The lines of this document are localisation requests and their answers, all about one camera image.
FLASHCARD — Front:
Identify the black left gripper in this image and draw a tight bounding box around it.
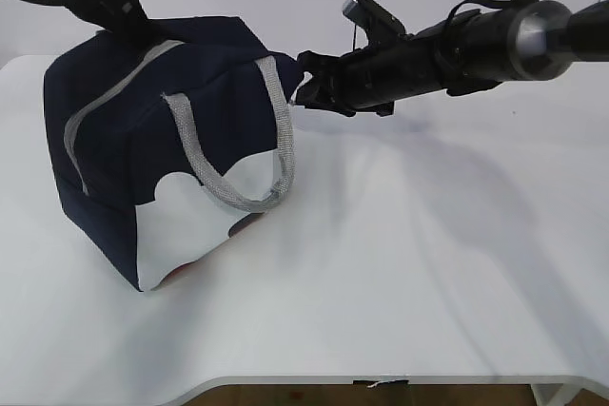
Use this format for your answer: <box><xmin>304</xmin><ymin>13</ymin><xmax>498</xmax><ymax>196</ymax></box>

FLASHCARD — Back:
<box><xmin>67</xmin><ymin>0</ymin><xmax>152</xmax><ymax>45</ymax></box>

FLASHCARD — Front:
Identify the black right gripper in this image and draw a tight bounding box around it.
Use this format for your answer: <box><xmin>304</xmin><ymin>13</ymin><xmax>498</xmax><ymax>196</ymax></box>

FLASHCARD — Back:
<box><xmin>293</xmin><ymin>34</ymin><xmax>444</xmax><ymax>117</ymax></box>

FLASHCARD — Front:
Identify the navy blue lunch bag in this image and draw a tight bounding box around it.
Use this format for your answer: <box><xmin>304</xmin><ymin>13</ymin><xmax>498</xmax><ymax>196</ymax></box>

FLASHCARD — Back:
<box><xmin>43</xmin><ymin>16</ymin><xmax>304</xmax><ymax>292</ymax></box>

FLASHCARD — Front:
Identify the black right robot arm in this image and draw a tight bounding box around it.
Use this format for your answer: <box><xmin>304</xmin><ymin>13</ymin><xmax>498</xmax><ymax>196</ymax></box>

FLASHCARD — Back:
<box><xmin>294</xmin><ymin>0</ymin><xmax>608</xmax><ymax>117</ymax></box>

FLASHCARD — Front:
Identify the white table leg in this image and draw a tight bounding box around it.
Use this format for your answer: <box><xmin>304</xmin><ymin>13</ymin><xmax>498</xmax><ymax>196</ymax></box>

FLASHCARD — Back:
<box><xmin>531</xmin><ymin>384</ymin><xmax>581</xmax><ymax>406</ymax></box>

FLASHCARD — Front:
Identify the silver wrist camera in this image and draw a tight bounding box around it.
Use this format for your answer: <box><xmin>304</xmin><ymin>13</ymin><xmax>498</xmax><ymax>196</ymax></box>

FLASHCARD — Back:
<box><xmin>342</xmin><ymin>0</ymin><xmax>406</xmax><ymax>44</ymax></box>

